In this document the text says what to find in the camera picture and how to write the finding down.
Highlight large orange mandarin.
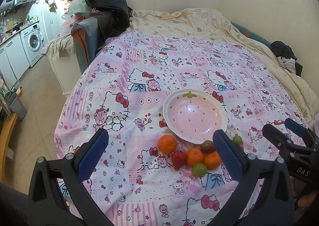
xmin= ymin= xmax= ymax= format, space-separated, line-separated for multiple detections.
xmin=157 ymin=135 xmax=177 ymax=154

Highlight striped black clothes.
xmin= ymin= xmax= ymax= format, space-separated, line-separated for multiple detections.
xmin=269 ymin=41 xmax=303 ymax=77

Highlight wooden chair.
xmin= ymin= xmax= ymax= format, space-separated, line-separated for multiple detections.
xmin=0 ymin=114 xmax=17 ymax=182

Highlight pink strawberry plate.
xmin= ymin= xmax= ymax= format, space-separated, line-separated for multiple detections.
xmin=163 ymin=89 xmax=228 ymax=145

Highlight grey trash bin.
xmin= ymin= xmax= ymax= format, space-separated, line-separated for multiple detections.
xmin=8 ymin=93 xmax=28 ymax=121

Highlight hello kitty pink bedsheet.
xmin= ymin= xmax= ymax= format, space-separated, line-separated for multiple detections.
xmin=54 ymin=32 xmax=307 ymax=225

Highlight cream floral blanket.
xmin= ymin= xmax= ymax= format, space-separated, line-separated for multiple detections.
xmin=127 ymin=8 xmax=318 ymax=126

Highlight white kitchen cabinet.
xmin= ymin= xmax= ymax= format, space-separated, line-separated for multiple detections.
xmin=1 ymin=34 xmax=30 ymax=89

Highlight white washing machine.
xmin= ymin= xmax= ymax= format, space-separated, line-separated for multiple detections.
xmin=20 ymin=22 xmax=44 ymax=67

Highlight teal sofa armrest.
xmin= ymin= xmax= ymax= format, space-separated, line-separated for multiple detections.
xmin=71 ymin=17 xmax=105 ymax=74

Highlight white plastic bag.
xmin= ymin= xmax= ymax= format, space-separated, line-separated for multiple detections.
xmin=68 ymin=0 xmax=87 ymax=16

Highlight black clothing pile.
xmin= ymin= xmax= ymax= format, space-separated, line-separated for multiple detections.
xmin=85 ymin=0 xmax=132 ymax=40

